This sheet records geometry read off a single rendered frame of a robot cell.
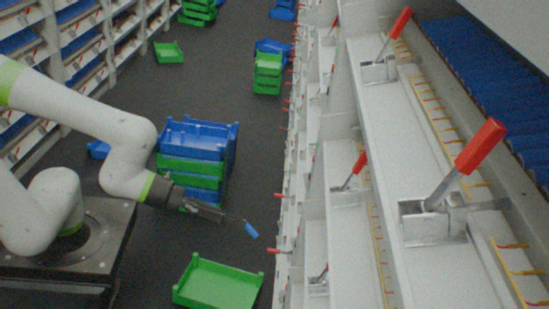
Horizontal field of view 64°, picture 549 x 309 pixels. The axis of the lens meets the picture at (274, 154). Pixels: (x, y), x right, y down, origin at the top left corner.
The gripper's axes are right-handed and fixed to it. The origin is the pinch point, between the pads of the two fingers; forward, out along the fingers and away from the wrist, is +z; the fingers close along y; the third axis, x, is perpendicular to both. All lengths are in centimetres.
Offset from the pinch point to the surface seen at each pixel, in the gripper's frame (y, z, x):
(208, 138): 82, -10, -17
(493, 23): -107, -14, -33
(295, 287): -36.9, 11.1, 2.2
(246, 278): 44, 24, 28
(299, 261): -38.8, 8.8, -4.0
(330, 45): -11, 3, -56
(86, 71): 170, -90, -24
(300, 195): -8.3, 13.2, -15.3
